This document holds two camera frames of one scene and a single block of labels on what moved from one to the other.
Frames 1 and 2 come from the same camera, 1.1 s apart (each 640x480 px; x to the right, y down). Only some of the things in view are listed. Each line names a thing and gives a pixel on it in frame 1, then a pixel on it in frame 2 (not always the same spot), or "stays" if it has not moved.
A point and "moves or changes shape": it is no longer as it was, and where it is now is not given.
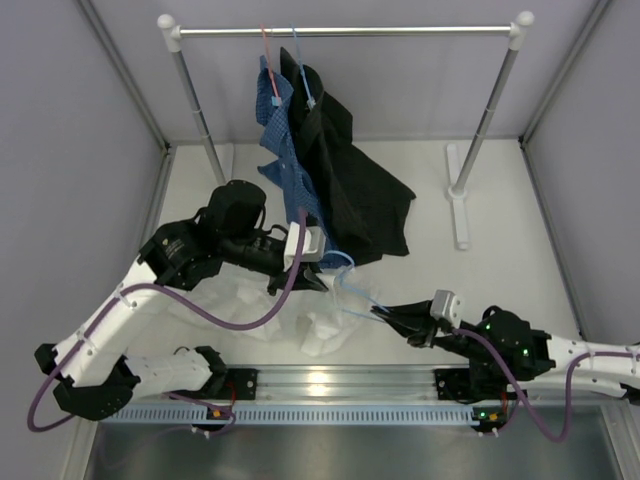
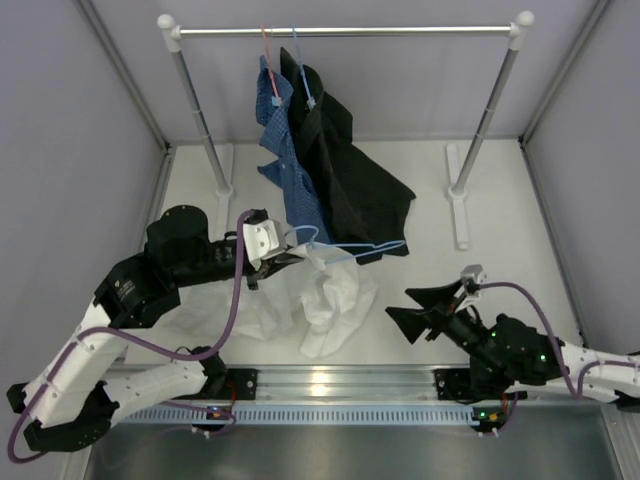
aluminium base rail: [347, 384] stays
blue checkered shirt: [272, 97] stays
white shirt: [319, 321] moves or changes shape
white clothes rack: [221, 157] stays
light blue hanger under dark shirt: [310, 102] stays
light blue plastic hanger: [352, 301] → [312, 245]
